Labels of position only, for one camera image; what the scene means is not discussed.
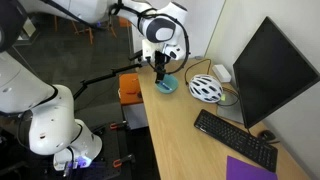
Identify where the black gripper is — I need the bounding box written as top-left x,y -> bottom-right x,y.
155,51 -> 171,84

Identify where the blue dry erase marker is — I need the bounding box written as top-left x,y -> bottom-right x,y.
160,82 -> 172,91

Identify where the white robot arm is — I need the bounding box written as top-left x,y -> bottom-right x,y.
0,0 -> 189,171

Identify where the blue bowl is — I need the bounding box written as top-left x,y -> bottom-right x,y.
156,75 -> 178,94

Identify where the orange stool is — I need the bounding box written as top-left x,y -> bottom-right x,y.
119,73 -> 143,105

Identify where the white bicycle helmet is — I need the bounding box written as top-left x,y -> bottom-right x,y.
189,74 -> 223,103

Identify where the white power adapter box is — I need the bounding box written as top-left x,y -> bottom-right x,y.
212,64 -> 231,83

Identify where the black keyboard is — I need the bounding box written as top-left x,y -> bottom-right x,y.
194,109 -> 278,172

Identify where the black computer monitor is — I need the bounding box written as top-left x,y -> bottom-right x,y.
233,17 -> 319,128

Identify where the purple paper sheet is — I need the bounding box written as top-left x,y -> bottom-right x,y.
226,156 -> 278,180

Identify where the black computer mouse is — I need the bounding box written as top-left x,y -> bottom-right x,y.
258,130 -> 276,141

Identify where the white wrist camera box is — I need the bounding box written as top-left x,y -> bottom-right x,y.
142,39 -> 163,62

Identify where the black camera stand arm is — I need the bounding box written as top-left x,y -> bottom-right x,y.
73,64 -> 142,100

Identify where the black cable loop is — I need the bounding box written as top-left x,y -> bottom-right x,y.
184,58 -> 212,86

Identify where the orange handled clamp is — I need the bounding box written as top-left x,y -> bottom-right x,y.
112,154 -> 135,168

